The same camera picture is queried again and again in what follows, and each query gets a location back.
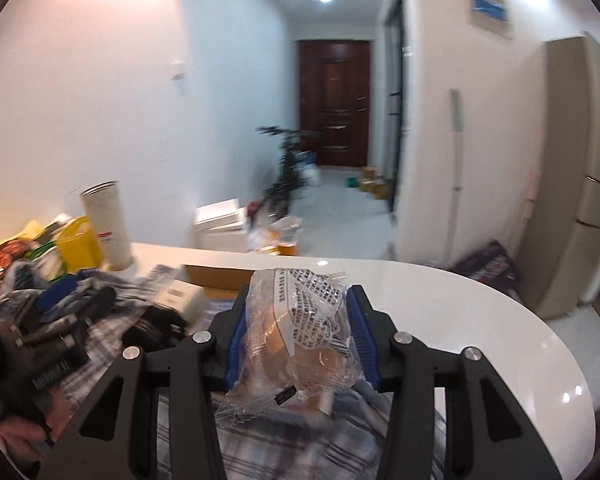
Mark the grey plaid cloth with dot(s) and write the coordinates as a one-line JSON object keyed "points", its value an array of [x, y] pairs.
{"points": [[300, 445]]}

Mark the crumpled clear plastic bag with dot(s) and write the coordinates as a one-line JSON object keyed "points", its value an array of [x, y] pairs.
{"points": [[277, 232]]}

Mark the white wall switch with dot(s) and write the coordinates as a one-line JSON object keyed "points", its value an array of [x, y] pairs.
{"points": [[178, 70]]}

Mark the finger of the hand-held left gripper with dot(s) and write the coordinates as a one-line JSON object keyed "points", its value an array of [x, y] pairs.
{"points": [[57, 294], [97, 302]]}

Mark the shallow cardboard box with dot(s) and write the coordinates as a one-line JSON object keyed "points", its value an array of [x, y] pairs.
{"points": [[215, 277]]}

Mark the dark bag on floor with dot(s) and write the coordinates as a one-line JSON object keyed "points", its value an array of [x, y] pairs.
{"points": [[490, 265]]}

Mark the wall electrical panel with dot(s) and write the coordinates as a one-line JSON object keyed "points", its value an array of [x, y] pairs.
{"points": [[485, 0]]}

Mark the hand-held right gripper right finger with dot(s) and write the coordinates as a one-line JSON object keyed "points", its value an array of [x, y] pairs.
{"points": [[362, 340]]}

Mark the white cardboard tube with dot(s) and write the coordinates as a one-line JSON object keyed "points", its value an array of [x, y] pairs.
{"points": [[107, 225]]}

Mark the yellow bag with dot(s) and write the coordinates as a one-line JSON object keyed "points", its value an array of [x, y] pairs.
{"points": [[80, 247]]}

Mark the black bicycle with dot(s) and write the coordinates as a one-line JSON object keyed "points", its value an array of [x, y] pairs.
{"points": [[285, 180]]}

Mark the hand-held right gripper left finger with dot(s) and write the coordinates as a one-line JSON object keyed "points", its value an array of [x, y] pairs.
{"points": [[235, 350]]}

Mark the colourful snack bag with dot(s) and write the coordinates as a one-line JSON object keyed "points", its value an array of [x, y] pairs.
{"points": [[12, 257]]}

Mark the small white carton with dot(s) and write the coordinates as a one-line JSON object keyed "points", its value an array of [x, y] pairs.
{"points": [[185, 300]]}

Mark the white plastic bag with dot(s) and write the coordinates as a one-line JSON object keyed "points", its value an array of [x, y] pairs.
{"points": [[311, 175]]}

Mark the black framed glass door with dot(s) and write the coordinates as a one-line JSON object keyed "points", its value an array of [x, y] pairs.
{"points": [[395, 85]]}

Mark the brown cardboard boxes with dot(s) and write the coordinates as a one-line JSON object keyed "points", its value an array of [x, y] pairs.
{"points": [[372, 185]]}

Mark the clear plastic bag with bun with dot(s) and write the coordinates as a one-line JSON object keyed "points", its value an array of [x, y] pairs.
{"points": [[290, 340]]}

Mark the black pouch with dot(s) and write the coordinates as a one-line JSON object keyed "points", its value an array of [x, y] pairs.
{"points": [[152, 327]]}

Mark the beige cabinet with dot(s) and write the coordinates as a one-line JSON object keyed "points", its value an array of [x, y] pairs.
{"points": [[565, 160]]}

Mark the white boxes on floor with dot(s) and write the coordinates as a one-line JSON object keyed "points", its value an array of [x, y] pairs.
{"points": [[220, 225]]}

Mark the dark red entrance door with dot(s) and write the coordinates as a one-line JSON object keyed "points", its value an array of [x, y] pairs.
{"points": [[335, 100]]}

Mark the person's left hand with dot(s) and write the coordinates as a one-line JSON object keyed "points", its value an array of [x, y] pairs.
{"points": [[25, 435]]}

